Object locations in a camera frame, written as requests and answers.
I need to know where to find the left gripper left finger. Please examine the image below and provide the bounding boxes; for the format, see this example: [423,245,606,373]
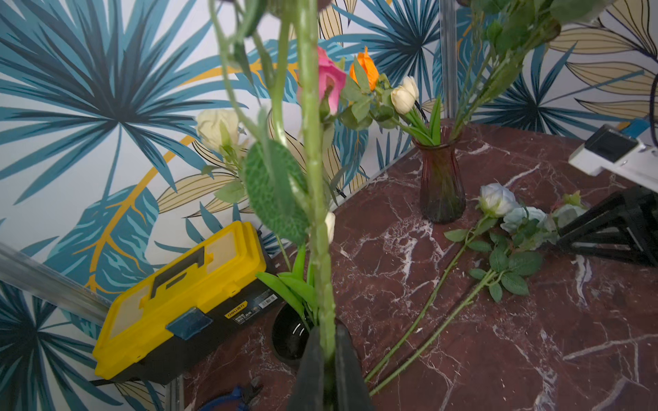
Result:
[286,328,325,411]

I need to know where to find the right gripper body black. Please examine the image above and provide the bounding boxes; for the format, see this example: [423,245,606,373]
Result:
[557,186,657,267]

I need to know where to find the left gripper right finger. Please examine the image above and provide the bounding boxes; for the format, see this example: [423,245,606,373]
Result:
[334,324,375,411]

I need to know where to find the large pale blue rose stem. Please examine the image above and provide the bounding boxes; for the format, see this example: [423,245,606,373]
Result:
[365,183,519,382]

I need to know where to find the light blue peony bunch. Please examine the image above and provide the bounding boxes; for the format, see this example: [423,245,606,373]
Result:
[450,0,612,140]

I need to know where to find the black ceramic vase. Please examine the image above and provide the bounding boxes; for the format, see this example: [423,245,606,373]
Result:
[271,303,310,375]

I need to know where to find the dark red glass vase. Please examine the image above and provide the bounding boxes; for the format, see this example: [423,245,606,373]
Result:
[413,140,466,224]

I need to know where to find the yellow black toolbox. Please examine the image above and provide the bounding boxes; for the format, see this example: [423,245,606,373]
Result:
[93,221,281,385]

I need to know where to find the cream tulip stems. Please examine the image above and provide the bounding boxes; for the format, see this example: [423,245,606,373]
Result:
[390,76,443,147]

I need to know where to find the cream rose stem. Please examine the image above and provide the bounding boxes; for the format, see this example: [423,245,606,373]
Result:
[198,1,337,410]

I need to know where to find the orange rose stem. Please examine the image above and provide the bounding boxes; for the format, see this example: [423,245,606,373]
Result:
[350,47,380,92]

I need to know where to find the pink rose stem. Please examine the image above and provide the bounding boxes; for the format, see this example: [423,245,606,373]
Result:
[315,46,347,122]

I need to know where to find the blue handled pliers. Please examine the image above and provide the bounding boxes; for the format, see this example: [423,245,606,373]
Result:
[199,377,263,411]

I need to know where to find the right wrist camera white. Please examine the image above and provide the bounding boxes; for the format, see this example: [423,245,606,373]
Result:
[568,124,657,193]

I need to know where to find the right aluminium frame post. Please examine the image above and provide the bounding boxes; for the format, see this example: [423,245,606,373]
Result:
[440,0,459,120]

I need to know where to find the aluminium frame post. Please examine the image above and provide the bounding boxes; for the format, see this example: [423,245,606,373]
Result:
[1,244,184,410]
[440,0,459,120]

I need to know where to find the left aluminium frame post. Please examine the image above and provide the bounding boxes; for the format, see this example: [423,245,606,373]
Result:
[1,244,184,410]

